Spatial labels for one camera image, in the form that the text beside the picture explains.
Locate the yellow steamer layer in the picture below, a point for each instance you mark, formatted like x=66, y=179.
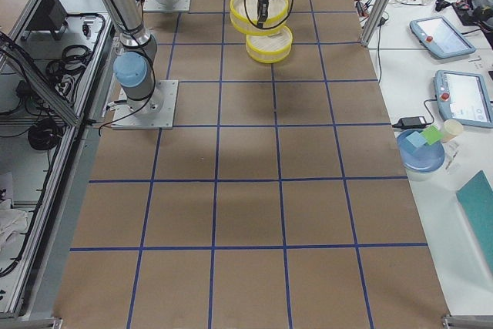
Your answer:
x=248, y=18
x=270, y=49

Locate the blue teach pendant far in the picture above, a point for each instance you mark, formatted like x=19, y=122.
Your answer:
x=440, y=37

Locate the blue teach pendant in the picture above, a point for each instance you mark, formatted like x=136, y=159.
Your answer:
x=440, y=37
x=463, y=96

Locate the black power adapter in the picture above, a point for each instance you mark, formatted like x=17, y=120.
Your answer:
x=411, y=122

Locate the blue foam cube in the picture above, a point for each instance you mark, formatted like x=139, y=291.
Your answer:
x=413, y=142

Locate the green foam cube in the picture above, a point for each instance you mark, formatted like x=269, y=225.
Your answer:
x=431, y=135

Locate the blue teach pendant near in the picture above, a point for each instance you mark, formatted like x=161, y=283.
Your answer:
x=463, y=96

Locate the blue bowl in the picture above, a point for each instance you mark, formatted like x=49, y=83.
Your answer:
x=425, y=160

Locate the beige cup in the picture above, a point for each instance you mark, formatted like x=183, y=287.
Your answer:
x=450, y=129

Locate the teal board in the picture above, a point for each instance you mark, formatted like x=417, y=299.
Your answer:
x=475, y=198

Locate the crumpled white cloth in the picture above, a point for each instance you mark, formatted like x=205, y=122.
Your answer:
x=13, y=221

